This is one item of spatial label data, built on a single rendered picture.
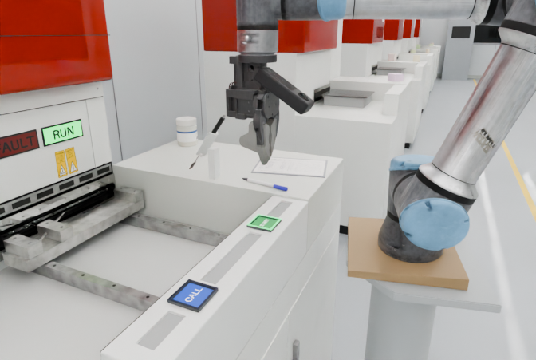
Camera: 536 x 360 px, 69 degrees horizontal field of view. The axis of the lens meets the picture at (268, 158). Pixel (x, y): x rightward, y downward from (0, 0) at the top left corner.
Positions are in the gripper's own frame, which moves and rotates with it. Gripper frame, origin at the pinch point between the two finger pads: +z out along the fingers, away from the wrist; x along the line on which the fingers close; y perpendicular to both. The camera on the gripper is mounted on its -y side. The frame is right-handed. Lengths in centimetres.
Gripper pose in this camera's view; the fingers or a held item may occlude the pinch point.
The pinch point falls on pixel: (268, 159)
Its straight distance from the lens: 77.5
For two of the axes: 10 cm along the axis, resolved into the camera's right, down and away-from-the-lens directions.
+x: -4.1, 2.8, -8.7
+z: 0.0, 9.5, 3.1
